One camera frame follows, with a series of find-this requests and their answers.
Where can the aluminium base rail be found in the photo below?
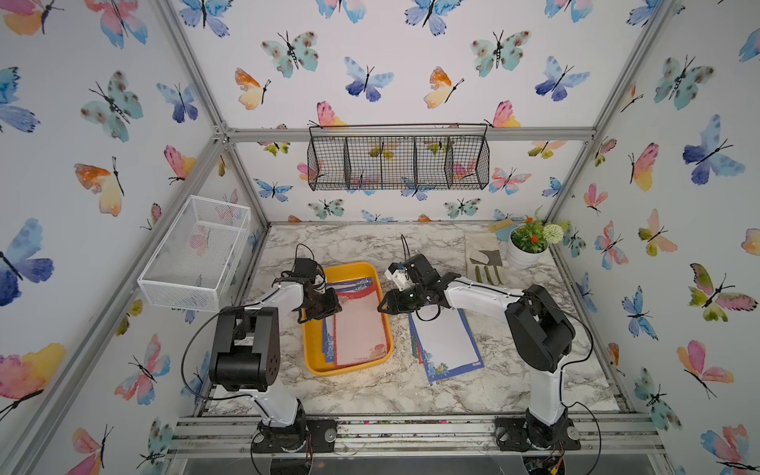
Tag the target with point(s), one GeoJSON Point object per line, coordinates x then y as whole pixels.
{"type": "Point", "coordinates": [409, 435]}

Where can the yellow plastic storage tray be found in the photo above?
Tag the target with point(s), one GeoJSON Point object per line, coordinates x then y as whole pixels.
{"type": "Point", "coordinates": [314, 354]}

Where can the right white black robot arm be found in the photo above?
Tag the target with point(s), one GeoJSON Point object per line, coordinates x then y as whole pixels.
{"type": "Point", "coordinates": [542, 334]}

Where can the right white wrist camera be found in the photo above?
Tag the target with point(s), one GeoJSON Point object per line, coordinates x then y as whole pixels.
{"type": "Point", "coordinates": [397, 274]}

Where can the black wire wall basket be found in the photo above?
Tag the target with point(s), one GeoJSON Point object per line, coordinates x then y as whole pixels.
{"type": "Point", "coordinates": [398, 157]}

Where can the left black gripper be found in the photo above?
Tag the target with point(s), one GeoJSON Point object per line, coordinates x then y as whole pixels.
{"type": "Point", "coordinates": [332, 305]}

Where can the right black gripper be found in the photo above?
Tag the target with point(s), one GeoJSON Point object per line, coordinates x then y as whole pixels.
{"type": "Point", "coordinates": [391, 304]}

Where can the stack of stationery papers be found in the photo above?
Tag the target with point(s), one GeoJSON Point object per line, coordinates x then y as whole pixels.
{"type": "Point", "coordinates": [328, 328]}

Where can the beige green gardening glove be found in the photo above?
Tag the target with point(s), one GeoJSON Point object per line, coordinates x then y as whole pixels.
{"type": "Point", "coordinates": [483, 259]}

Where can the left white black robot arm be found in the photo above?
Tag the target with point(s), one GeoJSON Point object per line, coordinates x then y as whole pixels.
{"type": "Point", "coordinates": [245, 360]}

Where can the white potted flower plant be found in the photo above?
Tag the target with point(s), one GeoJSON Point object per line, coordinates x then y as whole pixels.
{"type": "Point", "coordinates": [532, 238]}

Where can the white mesh wall basket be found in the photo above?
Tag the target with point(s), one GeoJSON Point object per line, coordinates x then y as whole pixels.
{"type": "Point", "coordinates": [195, 261]}

